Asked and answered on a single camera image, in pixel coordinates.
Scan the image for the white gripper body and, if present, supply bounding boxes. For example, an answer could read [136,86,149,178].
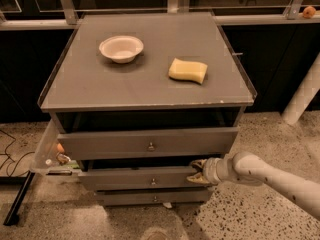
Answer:
[203,158,235,185]

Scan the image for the grey drawer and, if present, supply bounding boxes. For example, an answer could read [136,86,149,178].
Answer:
[95,187,212,206]
[78,166,211,191]
[58,127,238,160]

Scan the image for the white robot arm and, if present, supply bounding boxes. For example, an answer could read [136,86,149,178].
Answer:
[187,152,320,220]

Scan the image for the grey top drawer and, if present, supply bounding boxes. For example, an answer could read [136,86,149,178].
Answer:
[58,127,238,160]

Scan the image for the grey bottom drawer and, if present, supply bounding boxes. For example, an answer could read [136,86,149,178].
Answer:
[95,187,212,206]

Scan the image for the grey drawer cabinet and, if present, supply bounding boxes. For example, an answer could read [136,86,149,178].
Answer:
[37,11,258,208]

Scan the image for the yellow sponge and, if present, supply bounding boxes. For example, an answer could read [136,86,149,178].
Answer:
[168,58,208,84]

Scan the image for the white paper bowl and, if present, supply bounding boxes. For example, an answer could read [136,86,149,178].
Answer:
[99,36,144,64]

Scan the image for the orange ball in bin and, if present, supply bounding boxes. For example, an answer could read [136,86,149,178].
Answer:
[57,143,65,153]

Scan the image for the clear plastic side bin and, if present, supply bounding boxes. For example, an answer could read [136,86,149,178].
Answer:
[30,121,80,176]

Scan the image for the black metal floor bar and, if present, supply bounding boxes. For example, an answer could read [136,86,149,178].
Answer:
[0,171,35,226]

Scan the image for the white diagonal post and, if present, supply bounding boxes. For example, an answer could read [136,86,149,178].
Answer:
[282,53,320,125]

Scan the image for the metal window rail frame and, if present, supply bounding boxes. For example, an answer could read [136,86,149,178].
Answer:
[0,0,320,30]

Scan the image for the orange fruit on rail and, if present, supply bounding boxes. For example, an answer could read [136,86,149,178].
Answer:
[302,6,316,19]

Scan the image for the black floor cable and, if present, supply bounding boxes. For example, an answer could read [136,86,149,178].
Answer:
[0,129,36,178]

